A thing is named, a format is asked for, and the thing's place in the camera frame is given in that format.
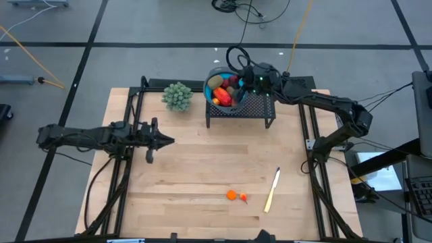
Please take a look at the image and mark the blue collapsible colander bowl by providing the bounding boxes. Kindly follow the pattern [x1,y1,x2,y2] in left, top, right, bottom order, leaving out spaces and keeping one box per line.
[202,66,250,115]

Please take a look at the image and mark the grey curved panel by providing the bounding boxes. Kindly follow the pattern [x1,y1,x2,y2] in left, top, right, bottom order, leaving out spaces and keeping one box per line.
[410,70,432,159]

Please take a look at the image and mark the black cable with coil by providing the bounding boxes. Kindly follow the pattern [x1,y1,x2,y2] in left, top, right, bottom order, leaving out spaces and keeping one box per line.
[225,0,254,75]

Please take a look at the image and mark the black caster base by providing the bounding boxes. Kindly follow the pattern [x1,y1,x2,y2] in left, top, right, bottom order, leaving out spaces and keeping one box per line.
[0,103,14,122]

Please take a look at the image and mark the white cable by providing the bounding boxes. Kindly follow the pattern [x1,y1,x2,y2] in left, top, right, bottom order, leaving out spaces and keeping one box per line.
[0,0,57,42]

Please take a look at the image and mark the knife with cream handle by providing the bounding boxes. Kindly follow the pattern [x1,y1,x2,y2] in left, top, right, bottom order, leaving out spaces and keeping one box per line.
[263,166,281,214]

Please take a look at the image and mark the grey stand base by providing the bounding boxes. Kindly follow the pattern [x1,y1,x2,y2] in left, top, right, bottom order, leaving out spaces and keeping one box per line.
[7,0,70,8]
[0,74,35,85]

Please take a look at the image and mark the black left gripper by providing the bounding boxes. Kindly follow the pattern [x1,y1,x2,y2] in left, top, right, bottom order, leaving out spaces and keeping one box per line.
[136,117,176,151]

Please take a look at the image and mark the yellow cable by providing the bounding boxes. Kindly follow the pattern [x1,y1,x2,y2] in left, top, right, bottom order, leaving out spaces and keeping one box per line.
[282,0,314,78]
[0,26,65,90]

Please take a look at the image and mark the red-orange mango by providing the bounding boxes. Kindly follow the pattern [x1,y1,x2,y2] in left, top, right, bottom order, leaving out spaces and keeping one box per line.
[212,86,234,107]

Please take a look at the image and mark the white sheet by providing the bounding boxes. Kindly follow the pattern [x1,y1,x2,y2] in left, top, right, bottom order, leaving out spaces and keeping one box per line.
[356,151,403,192]

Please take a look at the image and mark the grey desk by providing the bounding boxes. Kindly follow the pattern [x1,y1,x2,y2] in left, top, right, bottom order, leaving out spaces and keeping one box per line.
[404,153,432,242]

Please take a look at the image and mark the black cable bundle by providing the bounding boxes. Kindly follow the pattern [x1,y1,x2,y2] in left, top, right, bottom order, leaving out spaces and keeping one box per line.
[211,0,292,25]

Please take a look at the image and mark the black looped cable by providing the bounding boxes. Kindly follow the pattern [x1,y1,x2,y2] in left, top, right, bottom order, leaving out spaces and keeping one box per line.
[83,157,114,231]

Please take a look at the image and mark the black desk leg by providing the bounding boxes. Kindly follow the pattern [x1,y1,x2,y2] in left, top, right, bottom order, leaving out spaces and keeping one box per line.
[350,138,423,178]

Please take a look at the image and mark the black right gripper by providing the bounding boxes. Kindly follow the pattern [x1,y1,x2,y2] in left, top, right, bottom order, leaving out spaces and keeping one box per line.
[236,62,281,105]

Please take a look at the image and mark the thin black cables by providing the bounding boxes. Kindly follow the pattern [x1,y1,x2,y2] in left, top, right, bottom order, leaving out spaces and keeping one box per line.
[357,82,413,114]

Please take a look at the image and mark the black metal table frame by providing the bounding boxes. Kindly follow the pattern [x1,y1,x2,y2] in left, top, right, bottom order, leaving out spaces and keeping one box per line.
[80,76,364,242]

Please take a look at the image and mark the black perforated metal stand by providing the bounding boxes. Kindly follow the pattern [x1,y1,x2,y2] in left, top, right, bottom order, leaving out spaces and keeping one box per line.
[205,90,277,130]

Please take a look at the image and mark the black keyboard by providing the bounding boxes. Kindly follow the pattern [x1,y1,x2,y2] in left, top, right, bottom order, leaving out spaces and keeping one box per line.
[404,175,432,217]

